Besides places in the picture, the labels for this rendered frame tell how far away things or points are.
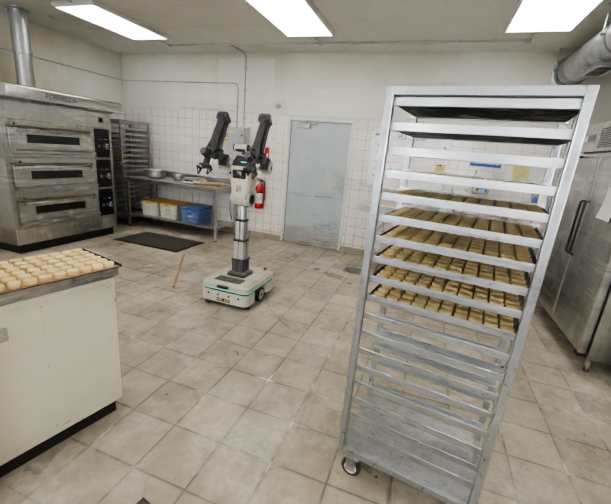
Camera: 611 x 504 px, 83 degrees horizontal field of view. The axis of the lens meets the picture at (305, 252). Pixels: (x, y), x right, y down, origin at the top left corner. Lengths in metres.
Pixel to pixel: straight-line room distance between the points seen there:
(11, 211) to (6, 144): 0.79
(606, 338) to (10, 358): 3.85
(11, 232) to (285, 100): 4.18
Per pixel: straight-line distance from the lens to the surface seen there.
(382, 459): 2.02
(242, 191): 3.46
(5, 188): 5.59
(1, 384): 2.07
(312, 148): 5.87
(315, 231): 5.95
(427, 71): 5.67
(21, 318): 1.97
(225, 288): 3.48
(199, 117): 6.85
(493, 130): 1.42
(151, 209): 6.81
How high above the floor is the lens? 1.56
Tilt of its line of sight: 16 degrees down
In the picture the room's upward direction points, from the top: 5 degrees clockwise
